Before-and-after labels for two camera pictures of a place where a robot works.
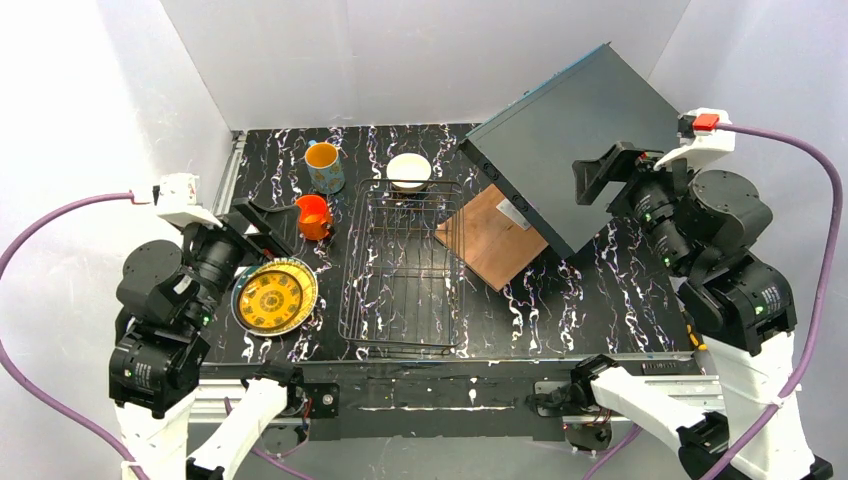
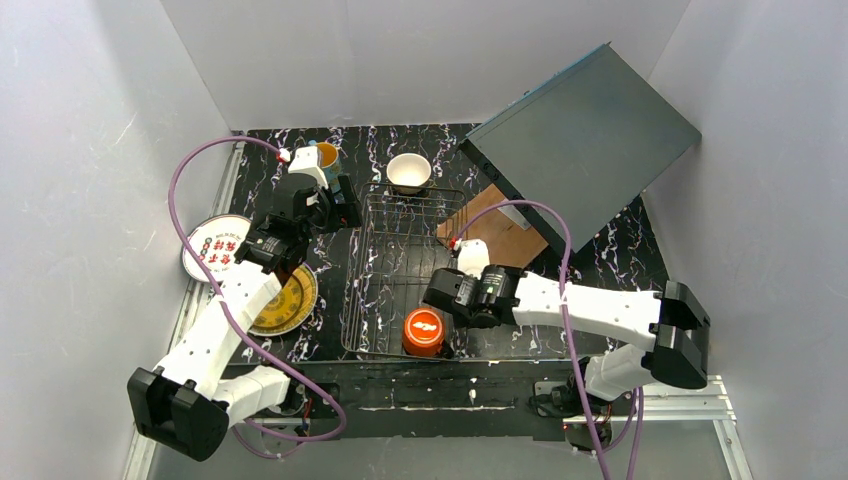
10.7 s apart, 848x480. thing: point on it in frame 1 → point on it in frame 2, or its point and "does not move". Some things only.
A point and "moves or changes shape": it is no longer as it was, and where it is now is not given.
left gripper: [250, 230] → [324, 204]
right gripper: [626, 171] → [439, 291]
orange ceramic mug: [314, 216] moves or changes shape
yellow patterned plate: [274, 296] does not move
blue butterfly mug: [325, 167] does not move
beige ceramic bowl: [408, 166] does not move
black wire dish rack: [404, 272] does not move
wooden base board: [492, 237] does not move
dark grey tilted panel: [597, 106] does not move
